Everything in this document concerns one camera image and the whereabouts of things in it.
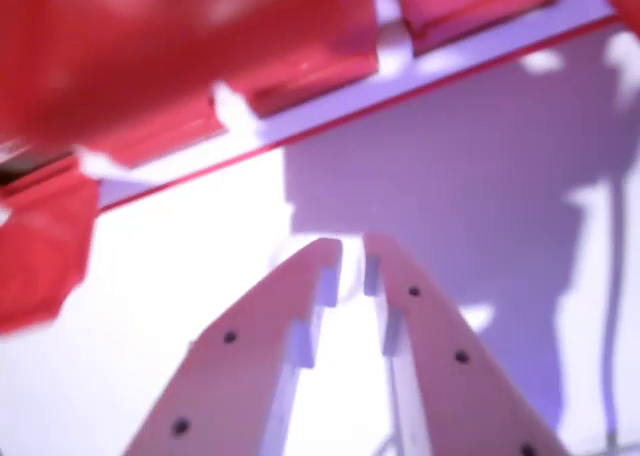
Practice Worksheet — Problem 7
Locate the red and white game board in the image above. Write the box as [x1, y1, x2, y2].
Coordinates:
[0, 0, 640, 336]

